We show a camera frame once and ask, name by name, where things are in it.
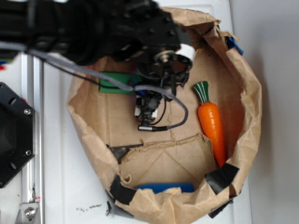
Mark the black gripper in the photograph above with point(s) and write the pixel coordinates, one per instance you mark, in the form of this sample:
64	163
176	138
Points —
140	32

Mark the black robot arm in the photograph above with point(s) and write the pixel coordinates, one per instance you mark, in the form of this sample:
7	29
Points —
83	31

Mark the orange toy carrot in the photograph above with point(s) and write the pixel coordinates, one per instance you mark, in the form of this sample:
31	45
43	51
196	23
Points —
210	119

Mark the brown paper bag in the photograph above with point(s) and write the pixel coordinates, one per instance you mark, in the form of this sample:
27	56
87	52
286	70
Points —
124	158

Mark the blue cylinder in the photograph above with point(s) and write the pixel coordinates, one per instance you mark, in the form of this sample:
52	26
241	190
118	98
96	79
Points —
160	187

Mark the white plastic bin lid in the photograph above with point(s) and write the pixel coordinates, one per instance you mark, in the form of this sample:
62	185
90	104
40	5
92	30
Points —
72	187

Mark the aluminium rail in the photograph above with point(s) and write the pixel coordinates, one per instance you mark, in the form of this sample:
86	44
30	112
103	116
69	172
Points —
32	90

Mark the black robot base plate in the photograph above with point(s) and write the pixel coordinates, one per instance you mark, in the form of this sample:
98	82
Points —
16	134

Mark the metal corner bracket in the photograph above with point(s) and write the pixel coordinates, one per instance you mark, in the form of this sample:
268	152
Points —
28	213

